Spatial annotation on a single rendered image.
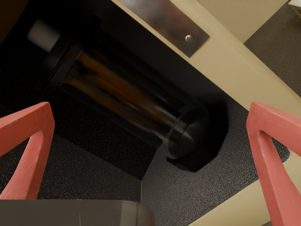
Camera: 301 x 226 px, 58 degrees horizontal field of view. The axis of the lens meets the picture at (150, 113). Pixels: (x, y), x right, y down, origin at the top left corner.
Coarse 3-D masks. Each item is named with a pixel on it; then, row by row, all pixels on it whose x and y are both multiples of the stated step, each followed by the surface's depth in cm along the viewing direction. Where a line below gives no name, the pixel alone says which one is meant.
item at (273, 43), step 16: (288, 0) 56; (272, 16) 58; (288, 16) 53; (256, 32) 60; (272, 32) 55; (288, 32) 50; (256, 48) 56; (272, 48) 52; (288, 48) 48; (272, 64) 49; (288, 64) 46; (288, 80) 44
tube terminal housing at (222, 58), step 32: (192, 0) 26; (224, 32) 26; (192, 64) 22; (224, 64) 22; (256, 64) 25; (256, 96) 23; (288, 96) 25; (288, 160) 27; (256, 192) 30; (192, 224) 34; (224, 224) 34; (256, 224) 34
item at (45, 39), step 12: (36, 24) 30; (48, 24) 31; (72, 24) 29; (84, 24) 30; (36, 36) 30; (48, 36) 30; (60, 36) 29; (72, 36) 28; (48, 48) 31; (60, 48) 28; (48, 60) 29; (48, 72) 29
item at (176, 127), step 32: (96, 32) 30; (96, 64) 29; (128, 64) 31; (96, 96) 31; (128, 96) 31; (160, 96) 33; (192, 96) 37; (128, 128) 34; (160, 128) 33; (192, 128) 34
